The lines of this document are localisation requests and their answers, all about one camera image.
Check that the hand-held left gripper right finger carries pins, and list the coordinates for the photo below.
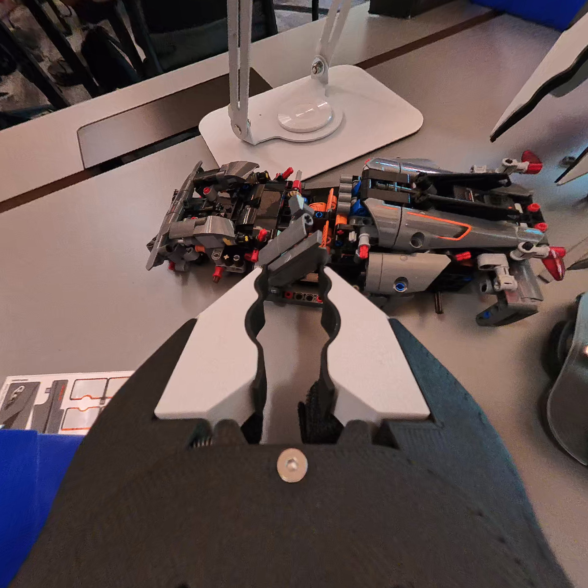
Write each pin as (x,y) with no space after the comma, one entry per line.
(376,367)

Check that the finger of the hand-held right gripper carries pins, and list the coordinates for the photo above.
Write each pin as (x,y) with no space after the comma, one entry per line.
(546,69)
(579,166)

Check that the grey lego car model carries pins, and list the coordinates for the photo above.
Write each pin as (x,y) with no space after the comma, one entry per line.
(413,225)

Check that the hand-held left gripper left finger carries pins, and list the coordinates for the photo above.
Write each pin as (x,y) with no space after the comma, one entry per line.
(206,367)

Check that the grey lego panel assembly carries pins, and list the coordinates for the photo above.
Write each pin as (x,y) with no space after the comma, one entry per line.
(294,250)

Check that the white desk lamp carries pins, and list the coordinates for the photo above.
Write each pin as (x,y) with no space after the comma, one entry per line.
(367,115)

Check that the lego sticker sheet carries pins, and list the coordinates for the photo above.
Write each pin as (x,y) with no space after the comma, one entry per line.
(27,399)

